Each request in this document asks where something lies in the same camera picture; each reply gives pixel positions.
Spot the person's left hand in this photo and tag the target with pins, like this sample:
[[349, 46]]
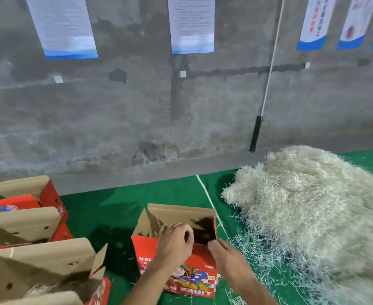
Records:
[[174, 245]]

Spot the pile of shredded paper filler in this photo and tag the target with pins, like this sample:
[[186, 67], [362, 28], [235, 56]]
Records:
[[313, 206]]

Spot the white pole with black grip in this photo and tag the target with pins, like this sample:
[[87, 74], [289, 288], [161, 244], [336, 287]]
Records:
[[255, 133]]

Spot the group of red fruit boxes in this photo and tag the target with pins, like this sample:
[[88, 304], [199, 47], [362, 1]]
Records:
[[21, 186]]

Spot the handful of shredded paper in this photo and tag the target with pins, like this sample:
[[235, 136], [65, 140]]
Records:
[[39, 290]]

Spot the person's left forearm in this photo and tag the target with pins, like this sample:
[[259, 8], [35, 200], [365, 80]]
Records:
[[151, 286]]

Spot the person's right hand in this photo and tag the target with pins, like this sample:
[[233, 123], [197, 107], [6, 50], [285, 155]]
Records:
[[232, 265]]

